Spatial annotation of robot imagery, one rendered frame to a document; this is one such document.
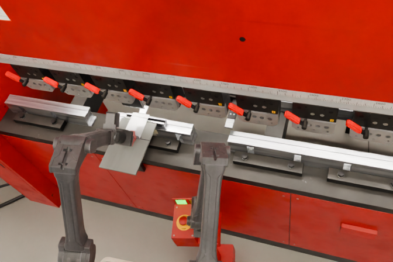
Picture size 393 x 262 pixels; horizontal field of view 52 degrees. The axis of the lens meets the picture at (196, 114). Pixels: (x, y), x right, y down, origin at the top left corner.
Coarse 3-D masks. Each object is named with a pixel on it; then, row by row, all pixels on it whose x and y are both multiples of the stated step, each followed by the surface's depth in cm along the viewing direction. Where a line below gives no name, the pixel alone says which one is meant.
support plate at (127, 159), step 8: (120, 120) 188; (128, 120) 187; (120, 128) 186; (144, 128) 183; (152, 128) 182; (144, 136) 181; (136, 144) 179; (144, 144) 178; (112, 152) 179; (120, 152) 178; (128, 152) 177; (136, 152) 177; (144, 152) 176; (104, 160) 177; (112, 160) 176; (120, 160) 176; (128, 160) 175; (136, 160) 174; (104, 168) 176; (112, 168) 174; (120, 168) 173; (128, 168) 173; (136, 168) 172
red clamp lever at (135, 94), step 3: (129, 90) 156; (132, 90) 156; (129, 93) 155; (132, 93) 155; (135, 93) 156; (138, 93) 156; (135, 96) 156; (138, 96) 156; (141, 96) 157; (150, 96) 159; (141, 99) 157; (144, 99) 157; (147, 99) 158; (150, 99) 158; (147, 102) 157; (150, 102) 158; (147, 105) 158
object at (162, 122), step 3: (126, 114) 190; (129, 114) 189; (150, 117) 186; (153, 117) 186; (153, 120) 186; (156, 120) 186; (159, 120) 185; (162, 120) 185; (165, 120) 184; (159, 123) 183; (162, 123) 183; (165, 123) 184; (159, 126) 186; (162, 126) 185; (165, 126) 185
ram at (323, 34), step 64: (0, 0) 137; (64, 0) 127; (128, 0) 119; (192, 0) 111; (256, 0) 105; (320, 0) 99; (384, 0) 94; (128, 64) 147; (192, 64) 135; (256, 64) 126; (320, 64) 117; (384, 64) 110
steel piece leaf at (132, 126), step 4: (132, 116) 188; (132, 120) 187; (136, 120) 186; (140, 120) 186; (144, 120) 185; (128, 124) 186; (132, 124) 186; (136, 124) 185; (140, 124) 185; (144, 124) 184; (128, 128) 185; (132, 128) 184; (136, 128) 184; (140, 128) 183; (136, 132) 182; (140, 132) 182; (136, 136) 180
